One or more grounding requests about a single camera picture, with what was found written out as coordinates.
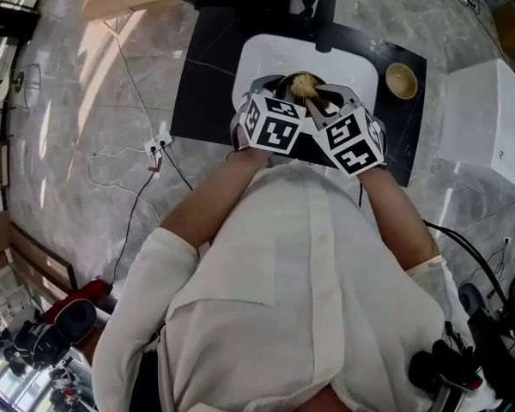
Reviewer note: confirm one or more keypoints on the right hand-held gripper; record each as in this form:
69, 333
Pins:
352, 144

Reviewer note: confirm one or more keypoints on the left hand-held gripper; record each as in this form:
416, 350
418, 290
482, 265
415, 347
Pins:
270, 122

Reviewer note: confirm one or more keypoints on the beige scrubbing sponge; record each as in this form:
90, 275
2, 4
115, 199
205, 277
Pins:
304, 85

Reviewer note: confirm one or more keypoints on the person's right forearm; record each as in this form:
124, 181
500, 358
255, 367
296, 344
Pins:
395, 217

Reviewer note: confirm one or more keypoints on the person's left forearm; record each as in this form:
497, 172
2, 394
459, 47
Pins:
214, 200

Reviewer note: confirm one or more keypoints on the white sink basin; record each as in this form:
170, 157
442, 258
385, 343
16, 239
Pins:
347, 80

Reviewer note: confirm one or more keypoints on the dark sink cabinet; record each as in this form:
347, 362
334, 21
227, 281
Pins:
206, 101

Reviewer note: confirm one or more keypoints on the black faucet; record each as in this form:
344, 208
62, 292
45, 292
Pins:
326, 24

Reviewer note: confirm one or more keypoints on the red tape piece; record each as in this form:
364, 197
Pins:
154, 168

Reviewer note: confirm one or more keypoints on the white box appliance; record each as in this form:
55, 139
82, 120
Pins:
476, 114

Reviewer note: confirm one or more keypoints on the person's white shirt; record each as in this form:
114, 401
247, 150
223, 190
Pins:
283, 294

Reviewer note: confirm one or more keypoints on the dark grey domed case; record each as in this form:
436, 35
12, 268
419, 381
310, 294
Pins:
470, 298

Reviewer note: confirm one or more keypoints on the dark wooden cabinet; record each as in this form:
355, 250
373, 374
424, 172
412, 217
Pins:
8, 19

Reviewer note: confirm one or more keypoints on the red stool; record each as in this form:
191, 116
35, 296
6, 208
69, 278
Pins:
90, 292

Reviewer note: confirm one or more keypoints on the brown wooden bench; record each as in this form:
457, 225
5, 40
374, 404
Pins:
43, 260

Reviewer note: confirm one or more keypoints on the black waist-mounted device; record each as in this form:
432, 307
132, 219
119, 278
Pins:
442, 367

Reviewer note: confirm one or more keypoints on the black backpack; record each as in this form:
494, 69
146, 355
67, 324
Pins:
73, 320

